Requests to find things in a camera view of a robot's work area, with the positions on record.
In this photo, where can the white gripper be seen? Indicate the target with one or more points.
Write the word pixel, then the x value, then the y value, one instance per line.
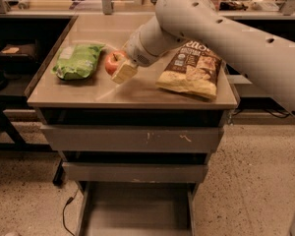
pixel 137 51

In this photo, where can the red apple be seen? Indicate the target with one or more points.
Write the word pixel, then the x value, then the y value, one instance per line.
pixel 113 60

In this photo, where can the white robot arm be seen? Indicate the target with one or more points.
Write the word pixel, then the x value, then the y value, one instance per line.
pixel 266 59

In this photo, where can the grey drawer cabinet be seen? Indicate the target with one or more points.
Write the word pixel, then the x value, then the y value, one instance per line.
pixel 98 101

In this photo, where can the top grey drawer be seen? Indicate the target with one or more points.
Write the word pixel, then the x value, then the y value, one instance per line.
pixel 132 139

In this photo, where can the middle grey drawer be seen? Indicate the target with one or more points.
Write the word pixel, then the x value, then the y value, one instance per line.
pixel 135 173

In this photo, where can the open bottom grey drawer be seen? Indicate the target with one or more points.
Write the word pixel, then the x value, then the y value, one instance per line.
pixel 136 209

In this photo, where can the green snack bag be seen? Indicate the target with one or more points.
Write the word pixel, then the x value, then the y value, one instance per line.
pixel 77 62

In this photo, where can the brown sea salt chip bag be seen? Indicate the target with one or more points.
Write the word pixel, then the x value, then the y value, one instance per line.
pixel 193 70

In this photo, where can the dark box on shelf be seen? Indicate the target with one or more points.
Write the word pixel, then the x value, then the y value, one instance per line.
pixel 18 53

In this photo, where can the black table leg frame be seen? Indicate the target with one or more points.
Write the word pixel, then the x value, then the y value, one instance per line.
pixel 18 143

